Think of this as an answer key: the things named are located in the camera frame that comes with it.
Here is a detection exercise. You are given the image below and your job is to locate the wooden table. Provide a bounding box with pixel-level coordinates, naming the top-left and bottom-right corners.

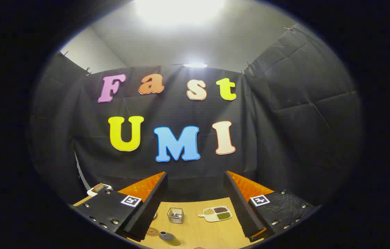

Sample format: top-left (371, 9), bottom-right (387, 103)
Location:
top-left (73, 196), bottom-right (266, 249)

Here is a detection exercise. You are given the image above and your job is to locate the metal wire basket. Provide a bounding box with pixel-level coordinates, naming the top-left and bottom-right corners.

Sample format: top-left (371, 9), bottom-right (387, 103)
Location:
top-left (167, 207), bottom-right (184, 224)

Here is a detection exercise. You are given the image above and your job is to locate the silver bottle with green label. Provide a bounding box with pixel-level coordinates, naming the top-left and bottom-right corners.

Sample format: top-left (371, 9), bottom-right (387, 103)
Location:
top-left (159, 231), bottom-right (181, 247)

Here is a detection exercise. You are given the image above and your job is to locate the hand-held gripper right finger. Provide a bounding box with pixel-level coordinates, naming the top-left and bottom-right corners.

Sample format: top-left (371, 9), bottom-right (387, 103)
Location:
top-left (224, 170), bottom-right (316, 242)

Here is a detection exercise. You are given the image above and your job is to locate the white divided dish of beans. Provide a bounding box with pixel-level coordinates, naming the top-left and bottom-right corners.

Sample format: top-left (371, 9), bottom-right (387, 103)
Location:
top-left (198, 206), bottom-right (233, 222)

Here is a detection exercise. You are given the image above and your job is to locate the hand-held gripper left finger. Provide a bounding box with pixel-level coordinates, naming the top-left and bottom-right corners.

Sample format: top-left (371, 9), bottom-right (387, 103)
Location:
top-left (73, 172), bottom-right (168, 242)

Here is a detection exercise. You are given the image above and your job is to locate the cream toaster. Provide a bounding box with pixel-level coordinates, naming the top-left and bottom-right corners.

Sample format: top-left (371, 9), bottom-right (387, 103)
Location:
top-left (87, 183), bottom-right (113, 197)

